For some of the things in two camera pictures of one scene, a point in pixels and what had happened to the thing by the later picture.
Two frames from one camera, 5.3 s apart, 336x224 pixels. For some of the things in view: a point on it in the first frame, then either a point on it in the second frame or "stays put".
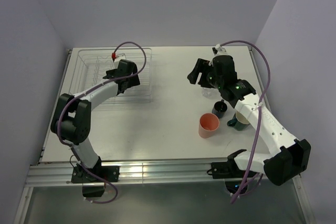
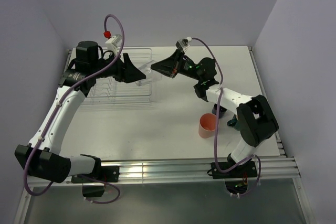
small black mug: x=219 y=108 stays put
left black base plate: x=81 y=174 stays put
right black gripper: x=202 y=65 to x=171 y=66
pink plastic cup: x=209 y=124 stays put
